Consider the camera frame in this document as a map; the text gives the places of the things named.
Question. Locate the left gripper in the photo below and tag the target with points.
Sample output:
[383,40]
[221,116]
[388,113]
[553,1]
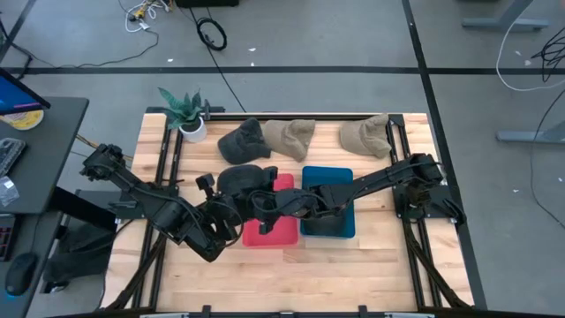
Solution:
[227,212]

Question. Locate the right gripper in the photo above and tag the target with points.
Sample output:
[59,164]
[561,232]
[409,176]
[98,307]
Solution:
[296,203]

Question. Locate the dark grey cap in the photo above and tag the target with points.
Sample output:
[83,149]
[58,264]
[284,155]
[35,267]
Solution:
[243,143]
[240,179]

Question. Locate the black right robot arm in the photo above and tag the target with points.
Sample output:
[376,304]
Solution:
[375,179]

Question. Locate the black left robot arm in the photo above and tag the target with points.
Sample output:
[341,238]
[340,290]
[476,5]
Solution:
[132,185]

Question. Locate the pink translucent plastic bin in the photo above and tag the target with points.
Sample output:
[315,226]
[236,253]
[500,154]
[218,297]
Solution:
[273,236]

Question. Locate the blue translucent plastic bin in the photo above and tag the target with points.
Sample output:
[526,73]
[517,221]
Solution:
[326,176]

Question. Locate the white plant pot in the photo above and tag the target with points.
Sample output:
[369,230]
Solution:
[196,132]

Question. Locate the green snake plant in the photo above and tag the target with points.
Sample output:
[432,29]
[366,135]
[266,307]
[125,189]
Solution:
[181,112]

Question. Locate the black hard case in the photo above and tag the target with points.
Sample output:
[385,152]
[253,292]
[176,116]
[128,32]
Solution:
[207,2]

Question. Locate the black office desk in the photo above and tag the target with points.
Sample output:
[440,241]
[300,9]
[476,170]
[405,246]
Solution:
[48,154]

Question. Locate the yellow round disc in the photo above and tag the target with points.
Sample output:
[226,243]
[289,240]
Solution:
[26,120]

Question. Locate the black computer mouse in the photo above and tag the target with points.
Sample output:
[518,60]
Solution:
[21,274]

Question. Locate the clear plastic bag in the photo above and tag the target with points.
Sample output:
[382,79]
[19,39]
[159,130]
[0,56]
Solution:
[8,191]

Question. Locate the black keyboard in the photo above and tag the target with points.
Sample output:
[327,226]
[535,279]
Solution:
[9,154]

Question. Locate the computer monitor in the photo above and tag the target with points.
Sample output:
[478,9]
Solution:
[17,95]

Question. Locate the grey desk leg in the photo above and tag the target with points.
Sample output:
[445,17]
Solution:
[503,22]
[529,134]

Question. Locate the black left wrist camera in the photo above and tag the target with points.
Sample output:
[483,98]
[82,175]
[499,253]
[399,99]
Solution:
[206,182]

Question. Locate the black corner bracket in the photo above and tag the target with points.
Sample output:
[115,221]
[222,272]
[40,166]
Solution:
[214,108]

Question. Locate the black aluminium table frame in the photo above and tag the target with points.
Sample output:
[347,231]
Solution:
[410,247]

